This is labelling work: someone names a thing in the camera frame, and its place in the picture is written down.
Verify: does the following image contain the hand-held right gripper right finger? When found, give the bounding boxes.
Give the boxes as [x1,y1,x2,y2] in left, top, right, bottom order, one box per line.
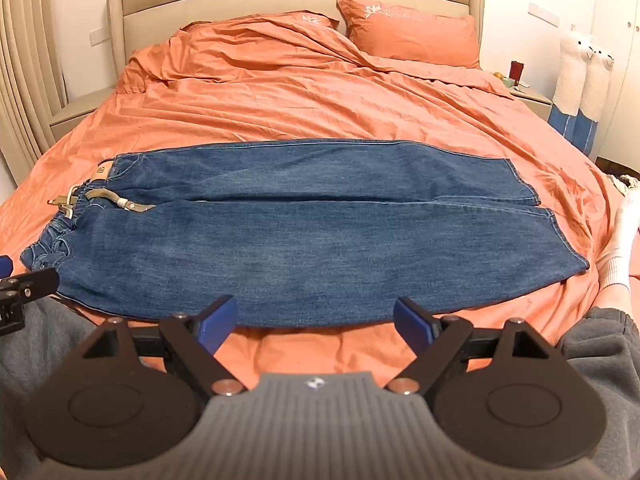
[382,296,567,397]

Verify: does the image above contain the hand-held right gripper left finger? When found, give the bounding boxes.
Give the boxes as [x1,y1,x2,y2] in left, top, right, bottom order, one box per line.
[75,295,251,399]

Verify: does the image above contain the blue denim pants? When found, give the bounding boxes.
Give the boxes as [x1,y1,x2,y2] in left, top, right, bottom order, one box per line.
[20,138,590,330]

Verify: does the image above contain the person's grey sweatpants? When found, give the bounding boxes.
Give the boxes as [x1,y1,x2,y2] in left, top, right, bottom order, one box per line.
[0,297,640,480]

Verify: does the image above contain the beige belt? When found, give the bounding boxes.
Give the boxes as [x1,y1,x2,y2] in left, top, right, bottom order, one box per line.
[47,182,156,218]

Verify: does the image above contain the beige nightstand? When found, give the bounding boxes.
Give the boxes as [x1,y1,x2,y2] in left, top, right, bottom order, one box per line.
[510,85,553,120]
[49,86,118,143]

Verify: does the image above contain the beige pleated curtain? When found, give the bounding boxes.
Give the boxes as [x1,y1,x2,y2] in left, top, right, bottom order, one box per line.
[0,0,68,161]

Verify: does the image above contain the person's bare leg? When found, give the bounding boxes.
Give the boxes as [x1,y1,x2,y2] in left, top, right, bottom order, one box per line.
[597,282,640,322]

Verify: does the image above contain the person's white sock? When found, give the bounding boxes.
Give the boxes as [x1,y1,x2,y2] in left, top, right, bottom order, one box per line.
[594,199,640,292]

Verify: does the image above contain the orange duvet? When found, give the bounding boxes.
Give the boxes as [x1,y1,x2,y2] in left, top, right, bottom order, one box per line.
[0,10,640,396]

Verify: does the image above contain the brown box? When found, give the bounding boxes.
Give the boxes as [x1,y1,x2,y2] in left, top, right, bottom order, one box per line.
[597,157,637,177]

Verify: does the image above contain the white knotted cloth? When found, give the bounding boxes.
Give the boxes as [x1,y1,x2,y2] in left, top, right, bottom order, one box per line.
[606,174,640,197]

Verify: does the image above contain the orange embroidered pillow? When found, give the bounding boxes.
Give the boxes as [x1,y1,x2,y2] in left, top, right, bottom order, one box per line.
[336,0,483,70]
[277,10,341,32]

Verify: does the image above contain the white wardrobe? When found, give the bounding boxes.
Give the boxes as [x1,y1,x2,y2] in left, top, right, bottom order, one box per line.
[590,0,640,161]

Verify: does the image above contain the white wall switch plate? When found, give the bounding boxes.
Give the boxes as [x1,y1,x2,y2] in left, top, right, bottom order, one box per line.
[527,2,560,26]

